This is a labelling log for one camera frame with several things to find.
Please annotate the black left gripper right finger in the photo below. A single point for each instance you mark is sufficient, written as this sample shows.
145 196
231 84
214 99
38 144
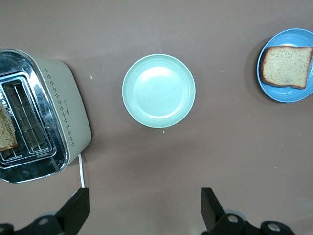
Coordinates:
212 218

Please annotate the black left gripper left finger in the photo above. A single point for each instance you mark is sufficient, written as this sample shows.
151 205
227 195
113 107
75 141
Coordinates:
73 213

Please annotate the brown bread slice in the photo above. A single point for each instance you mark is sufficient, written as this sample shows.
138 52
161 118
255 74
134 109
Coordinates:
286 67
6 132

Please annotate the light green round plate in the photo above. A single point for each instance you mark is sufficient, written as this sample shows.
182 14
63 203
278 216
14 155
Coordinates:
159 91

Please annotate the blue round plate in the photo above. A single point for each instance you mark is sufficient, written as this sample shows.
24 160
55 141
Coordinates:
281 96

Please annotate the beige chrome toaster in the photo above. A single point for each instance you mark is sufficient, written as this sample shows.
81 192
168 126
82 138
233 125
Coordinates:
68 105

